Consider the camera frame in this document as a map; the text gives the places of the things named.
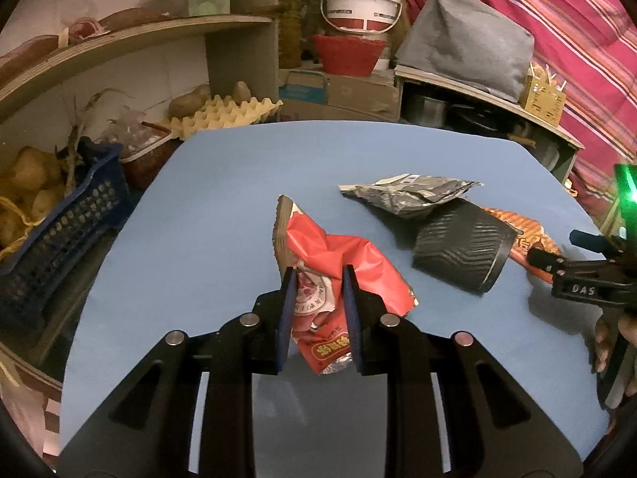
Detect black ribbed paper cup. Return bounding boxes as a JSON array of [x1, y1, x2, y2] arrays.
[[412, 198, 518, 296]]

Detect yellow egg carton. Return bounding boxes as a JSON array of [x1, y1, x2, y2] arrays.
[[166, 96, 284, 141]]

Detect silver black crumpled wrapper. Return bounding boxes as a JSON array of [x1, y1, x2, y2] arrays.
[[338, 173, 485, 217]]

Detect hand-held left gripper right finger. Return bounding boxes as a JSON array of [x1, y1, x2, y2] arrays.
[[341, 265, 583, 478]]

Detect brown cardboard box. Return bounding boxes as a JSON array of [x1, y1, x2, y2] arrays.
[[326, 72, 401, 123]]

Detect blue printed cardboard box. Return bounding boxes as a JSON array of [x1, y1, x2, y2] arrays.
[[279, 70, 329, 105]]

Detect blue table cover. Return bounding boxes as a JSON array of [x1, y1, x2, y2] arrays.
[[59, 120, 605, 469]]

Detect small steel pot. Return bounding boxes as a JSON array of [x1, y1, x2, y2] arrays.
[[405, 92, 449, 127]]

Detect wooden corner shelf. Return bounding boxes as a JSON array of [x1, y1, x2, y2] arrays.
[[0, 14, 279, 125]]

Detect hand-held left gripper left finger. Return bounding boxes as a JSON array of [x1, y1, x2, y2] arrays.
[[59, 265, 299, 478]]

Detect dried plant stalks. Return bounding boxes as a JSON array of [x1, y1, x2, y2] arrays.
[[54, 88, 131, 200]]

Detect orange snack wrapper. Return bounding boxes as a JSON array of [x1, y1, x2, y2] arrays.
[[480, 206, 565, 284]]

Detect large brown potato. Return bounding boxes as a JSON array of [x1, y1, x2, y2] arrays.
[[168, 84, 212, 118]]

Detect clear bag of garlic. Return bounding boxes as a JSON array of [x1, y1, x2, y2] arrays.
[[107, 107, 172, 160]]

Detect yellow oil jug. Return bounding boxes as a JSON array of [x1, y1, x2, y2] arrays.
[[279, 0, 324, 68]]

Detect grey cushion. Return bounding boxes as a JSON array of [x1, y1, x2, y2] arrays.
[[395, 0, 535, 103]]

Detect pile of potatoes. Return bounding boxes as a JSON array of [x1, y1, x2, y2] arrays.
[[0, 147, 68, 260]]

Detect white shelf unit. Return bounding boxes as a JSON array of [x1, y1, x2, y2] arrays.
[[393, 67, 585, 185]]

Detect brown plastic basket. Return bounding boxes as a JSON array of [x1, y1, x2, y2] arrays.
[[119, 129, 175, 190]]

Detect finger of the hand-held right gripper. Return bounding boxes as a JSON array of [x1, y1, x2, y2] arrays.
[[570, 229, 625, 261], [526, 246, 620, 306]]

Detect red striped cloth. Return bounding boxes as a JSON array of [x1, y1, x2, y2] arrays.
[[398, 0, 637, 240]]

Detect red bowl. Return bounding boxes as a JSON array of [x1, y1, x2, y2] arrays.
[[313, 34, 388, 78]]

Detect red snack wrapper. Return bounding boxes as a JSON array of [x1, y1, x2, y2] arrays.
[[271, 195, 419, 376]]

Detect white plastic bucket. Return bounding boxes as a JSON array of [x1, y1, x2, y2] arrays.
[[320, 0, 402, 35]]

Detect bunch of chopsticks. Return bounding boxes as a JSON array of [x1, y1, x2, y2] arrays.
[[528, 62, 568, 93]]

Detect blue plastic crate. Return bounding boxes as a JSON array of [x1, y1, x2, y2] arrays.
[[0, 137, 130, 332]]

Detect person's right hand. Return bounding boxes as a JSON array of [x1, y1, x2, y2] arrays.
[[594, 313, 637, 376]]

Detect sweet potato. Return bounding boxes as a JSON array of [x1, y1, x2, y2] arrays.
[[100, 9, 172, 33], [0, 35, 63, 68]]

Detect black cooking pot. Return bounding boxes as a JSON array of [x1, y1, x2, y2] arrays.
[[448, 104, 508, 135]]

